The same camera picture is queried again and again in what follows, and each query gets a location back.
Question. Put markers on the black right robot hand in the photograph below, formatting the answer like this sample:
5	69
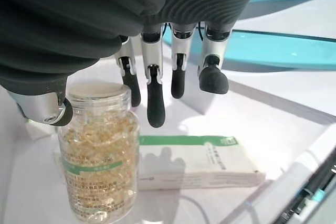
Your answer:
78	11

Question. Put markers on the clear bottle yellow capsules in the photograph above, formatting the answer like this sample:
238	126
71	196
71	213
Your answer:
99	155

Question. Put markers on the white green medicine box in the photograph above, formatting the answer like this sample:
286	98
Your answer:
199	161

